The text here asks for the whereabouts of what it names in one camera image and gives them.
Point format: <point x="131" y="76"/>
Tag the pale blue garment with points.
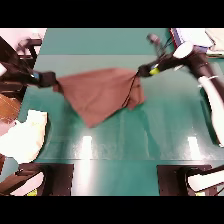
<point x="193" y="36"/>

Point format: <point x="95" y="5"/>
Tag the cream garment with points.
<point x="216" y="40"/>

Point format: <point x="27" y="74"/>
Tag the white garment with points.
<point x="23" y="138"/>

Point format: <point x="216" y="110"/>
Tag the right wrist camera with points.
<point x="155" y="40"/>

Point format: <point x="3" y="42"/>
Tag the brown T-shirt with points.
<point x="100" y="93"/>

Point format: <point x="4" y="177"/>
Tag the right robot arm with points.
<point x="213" y="100"/>

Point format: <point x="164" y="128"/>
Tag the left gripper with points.
<point x="47" y="79"/>

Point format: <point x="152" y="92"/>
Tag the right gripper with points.
<point x="146" y="70"/>

